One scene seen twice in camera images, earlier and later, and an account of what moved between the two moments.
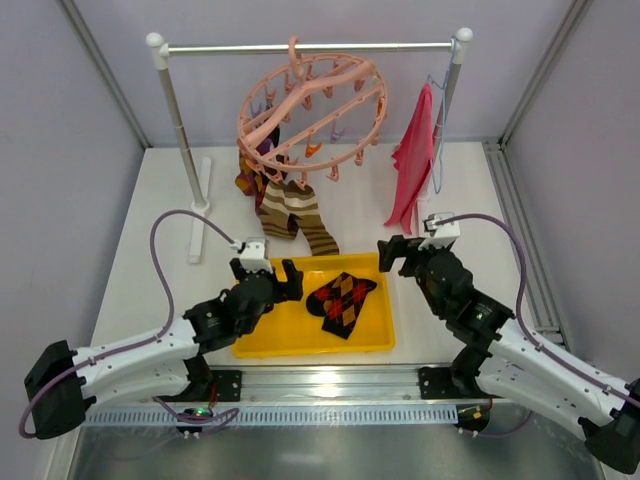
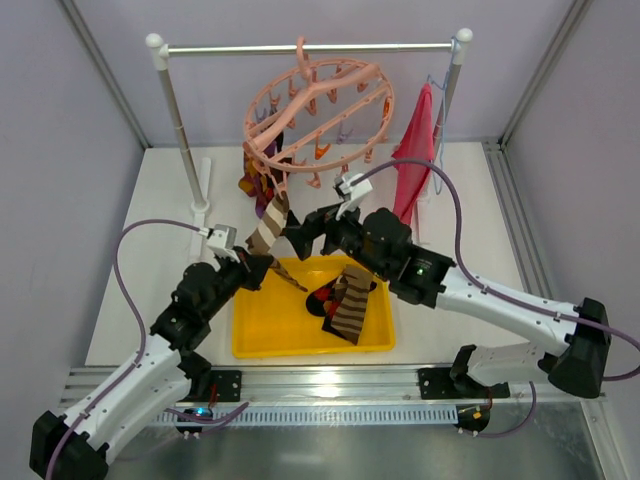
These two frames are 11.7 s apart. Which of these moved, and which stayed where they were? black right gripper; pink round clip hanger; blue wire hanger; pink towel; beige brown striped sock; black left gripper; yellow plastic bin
Moved: black left gripper; pink round clip hanger; beige brown striped sock; black right gripper
Stayed: yellow plastic bin; blue wire hanger; pink towel
